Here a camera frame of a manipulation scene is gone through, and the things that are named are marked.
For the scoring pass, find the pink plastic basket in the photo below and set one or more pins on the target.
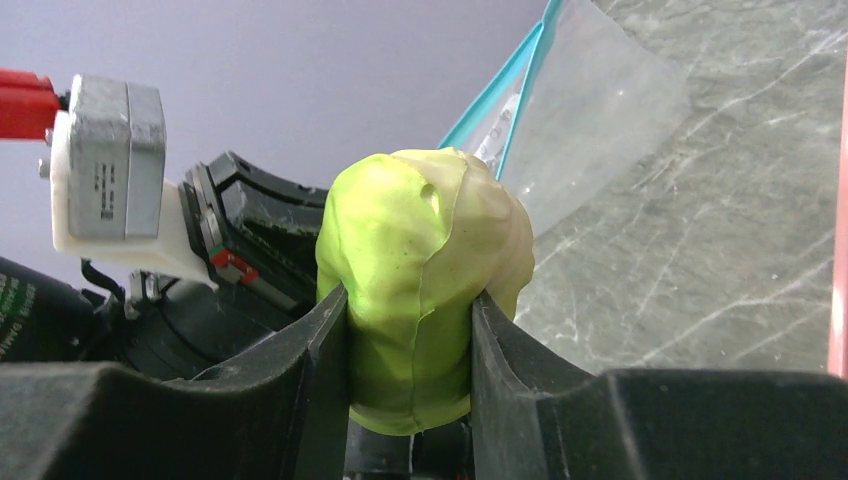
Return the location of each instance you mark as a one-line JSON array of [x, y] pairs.
[[837, 346]]

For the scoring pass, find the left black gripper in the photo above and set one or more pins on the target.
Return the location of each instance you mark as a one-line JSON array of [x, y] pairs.
[[255, 234]]

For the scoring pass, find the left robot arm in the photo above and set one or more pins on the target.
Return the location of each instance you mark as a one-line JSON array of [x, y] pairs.
[[44, 319]]

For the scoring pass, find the clear zip top bag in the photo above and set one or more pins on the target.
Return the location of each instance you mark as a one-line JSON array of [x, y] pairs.
[[576, 104]]

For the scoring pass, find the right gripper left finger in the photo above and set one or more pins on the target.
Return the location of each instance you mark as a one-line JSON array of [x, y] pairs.
[[276, 411]]

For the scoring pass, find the green cabbage toy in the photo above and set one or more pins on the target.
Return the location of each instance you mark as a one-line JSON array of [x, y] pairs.
[[414, 237]]

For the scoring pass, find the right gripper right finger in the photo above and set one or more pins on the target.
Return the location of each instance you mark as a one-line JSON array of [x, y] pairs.
[[537, 416]]

